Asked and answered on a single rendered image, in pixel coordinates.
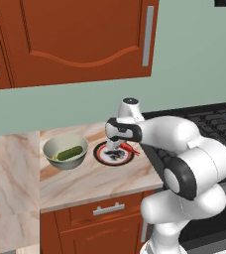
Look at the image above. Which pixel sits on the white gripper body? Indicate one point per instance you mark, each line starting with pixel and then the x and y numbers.
pixel 113 144

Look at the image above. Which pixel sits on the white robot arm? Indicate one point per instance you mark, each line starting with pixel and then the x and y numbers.
pixel 184 155

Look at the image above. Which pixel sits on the white plate with dark rim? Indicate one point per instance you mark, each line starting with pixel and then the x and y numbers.
pixel 116 159

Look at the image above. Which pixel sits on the red fish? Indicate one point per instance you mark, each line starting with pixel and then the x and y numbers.
pixel 130 149

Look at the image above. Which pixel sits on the green cucumber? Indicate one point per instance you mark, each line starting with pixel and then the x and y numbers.
pixel 69 153

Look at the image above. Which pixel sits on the grey-green bowl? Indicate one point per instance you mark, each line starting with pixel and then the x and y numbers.
pixel 65 164

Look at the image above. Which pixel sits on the red-brown drawer front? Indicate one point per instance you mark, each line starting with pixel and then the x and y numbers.
pixel 82 209

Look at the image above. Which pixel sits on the red-brown base cupboard door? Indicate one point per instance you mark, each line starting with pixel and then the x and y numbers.
pixel 101 239

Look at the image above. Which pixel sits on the black stove with oven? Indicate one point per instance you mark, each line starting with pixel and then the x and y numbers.
pixel 220 122

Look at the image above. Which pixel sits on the wide red-brown cupboard door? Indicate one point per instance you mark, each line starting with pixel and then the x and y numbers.
pixel 78 36

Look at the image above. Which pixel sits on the black extractor hood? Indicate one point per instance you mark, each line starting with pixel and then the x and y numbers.
pixel 223 2

